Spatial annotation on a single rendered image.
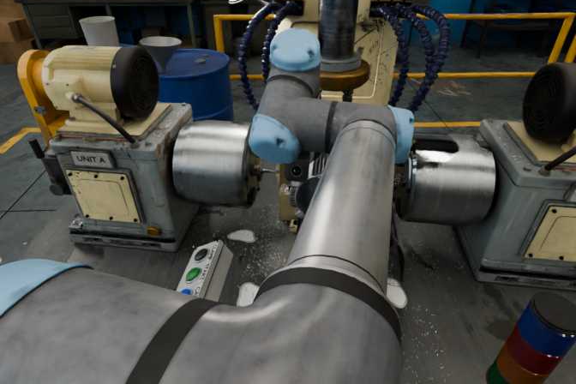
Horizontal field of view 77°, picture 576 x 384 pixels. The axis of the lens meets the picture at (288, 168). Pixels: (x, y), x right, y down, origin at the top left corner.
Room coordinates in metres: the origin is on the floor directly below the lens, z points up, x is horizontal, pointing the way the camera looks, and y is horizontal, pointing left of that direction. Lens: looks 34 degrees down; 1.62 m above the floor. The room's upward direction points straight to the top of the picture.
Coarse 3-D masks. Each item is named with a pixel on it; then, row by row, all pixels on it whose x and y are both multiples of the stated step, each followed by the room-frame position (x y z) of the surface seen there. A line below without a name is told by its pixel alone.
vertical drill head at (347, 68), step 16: (320, 0) 0.88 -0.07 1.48; (336, 0) 0.85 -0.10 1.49; (352, 0) 0.85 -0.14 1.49; (320, 16) 0.87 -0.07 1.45; (336, 16) 0.85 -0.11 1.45; (352, 16) 0.86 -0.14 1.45; (320, 32) 0.87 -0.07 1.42; (336, 32) 0.85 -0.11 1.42; (352, 32) 0.86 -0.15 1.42; (320, 48) 0.87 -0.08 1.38; (336, 48) 0.84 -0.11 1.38; (352, 48) 0.87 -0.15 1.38; (336, 64) 0.83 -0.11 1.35; (352, 64) 0.84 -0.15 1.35; (368, 64) 0.88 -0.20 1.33; (320, 80) 0.81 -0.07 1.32; (336, 80) 0.80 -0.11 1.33; (352, 80) 0.81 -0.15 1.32; (368, 80) 0.85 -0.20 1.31; (320, 96) 0.84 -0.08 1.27
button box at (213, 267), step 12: (216, 252) 0.50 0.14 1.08; (228, 252) 0.53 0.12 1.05; (192, 264) 0.49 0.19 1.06; (204, 264) 0.48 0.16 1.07; (216, 264) 0.48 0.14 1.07; (228, 264) 0.50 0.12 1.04; (204, 276) 0.44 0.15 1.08; (216, 276) 0.46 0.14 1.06; (180, 288) 0.44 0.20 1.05; (192, 288) 0.42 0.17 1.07; (204, 288) 0.42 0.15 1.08; (216, 288) 0.44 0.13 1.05; (216, 300) 0.42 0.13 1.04
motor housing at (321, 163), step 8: (320, 160) 0.80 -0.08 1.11; (312, 168) 0.77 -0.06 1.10; (320, 168) 0.78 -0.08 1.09; (312, 176) 0.76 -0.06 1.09; (320, 176) 0.75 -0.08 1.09; (296, 184) 0.77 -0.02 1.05; (304, 184) 0.87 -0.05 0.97; (312, 184) 0.90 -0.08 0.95; (296, 192) 0.76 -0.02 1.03; (304, 192) 0.84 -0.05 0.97; (312, 192) 0.86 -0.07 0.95; (296, 200) 0.76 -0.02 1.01; (304, 200) 0.81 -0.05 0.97; (304, 208) 0.78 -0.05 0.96
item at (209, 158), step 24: (216, 120) 0.94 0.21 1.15; (192, 144) 0.82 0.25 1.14; (216, 144) 0.82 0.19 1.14; (240, 144) 0.81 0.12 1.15; (192, 168) 0.78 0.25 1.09; (216, 168) 0.78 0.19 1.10; (240, 168) 0.77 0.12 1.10; (192, 192) 0.77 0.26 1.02; (216, 192) 0.76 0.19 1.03; (240, 192) 0.75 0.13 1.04
